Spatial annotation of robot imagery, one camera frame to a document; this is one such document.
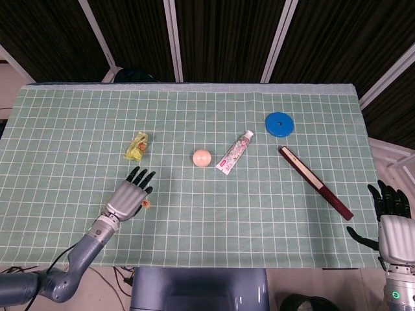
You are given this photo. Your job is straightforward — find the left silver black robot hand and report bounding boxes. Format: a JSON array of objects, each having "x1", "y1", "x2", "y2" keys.
[{"x1": 106, "y1": 166, "x2": 157, "y2": 222}]

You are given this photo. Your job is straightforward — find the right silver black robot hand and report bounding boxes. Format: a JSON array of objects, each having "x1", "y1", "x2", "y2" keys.
[{"x1": 346, "y1": 180, "x2": 415, "y2": 270}]

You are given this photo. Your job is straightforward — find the green yellow snack packet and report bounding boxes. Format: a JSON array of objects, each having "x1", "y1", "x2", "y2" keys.
[{"x1": 123, "y1": 131, "x2": 150, "y2": 162}]

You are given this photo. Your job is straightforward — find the peach coloured ball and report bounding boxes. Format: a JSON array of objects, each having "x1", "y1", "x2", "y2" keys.
[{"x1": 192, "y1": 148, "x2": 212, "y2": 168}]

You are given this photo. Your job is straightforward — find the dark red long box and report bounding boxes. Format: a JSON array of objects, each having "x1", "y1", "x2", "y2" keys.
[{"x1": 278, "y1": 145, "x2": 354, "y2": 222}]

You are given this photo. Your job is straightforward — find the green white-grid tablecloth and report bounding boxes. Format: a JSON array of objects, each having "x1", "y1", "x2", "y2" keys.
[{"x1": 0, "y1": 83, "x2": 382, "y2": 270}]

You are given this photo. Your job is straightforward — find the black round bin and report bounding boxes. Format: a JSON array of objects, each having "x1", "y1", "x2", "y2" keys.
[{"x1": 280, "y1": 293, "x2": 341, "y2": 311}]

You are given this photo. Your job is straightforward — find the blue-grey robot torso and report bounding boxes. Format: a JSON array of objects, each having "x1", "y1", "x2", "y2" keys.
[{"x1": 129, "y1": 268, "x2": 270, "y2": 311}]

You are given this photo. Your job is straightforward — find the floral white toothpaste tube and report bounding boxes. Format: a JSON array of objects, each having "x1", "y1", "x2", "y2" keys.
[{"x1": 215, "y1": 130, "x2": 255, "y2": 176}]

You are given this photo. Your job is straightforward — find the black rounded object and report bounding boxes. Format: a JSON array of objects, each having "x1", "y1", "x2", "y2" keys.
[{"x1": 113, "y1": 67, "x2": 156, "y2": 84}]

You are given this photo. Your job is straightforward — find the blue round disc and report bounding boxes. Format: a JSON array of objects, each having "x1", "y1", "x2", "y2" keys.
[{"x1": 265, "y1": 111, "x2": 295, "y2": 138}]

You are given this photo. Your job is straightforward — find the black floor cable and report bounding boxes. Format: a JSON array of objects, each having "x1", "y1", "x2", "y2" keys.
[{"x1": 93, "y1": 266, "x2": 134, "y2": 311}]

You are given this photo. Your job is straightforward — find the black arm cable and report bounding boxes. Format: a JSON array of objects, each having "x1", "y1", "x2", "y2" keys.
[{"x1": 29, "y1": 242, "x2": 79, "y2": 311}]

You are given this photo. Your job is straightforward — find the white partition frame post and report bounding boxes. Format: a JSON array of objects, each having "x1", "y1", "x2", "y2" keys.
[
  {"x1": 358, "y1": 41, "x2": 415, "y2": 111},
  {"x1": 77, "y1": 0, "x2": 118, "y2": 84},
  {"x1": 163, "y1": 0, "x2": 185, "y2": 82},
  {"x1": 260, "y1": 0, "x2": 300, "y2": 84},
  {"x1": 0, "y1": 43, "x2": 35, "y2": 84}
]

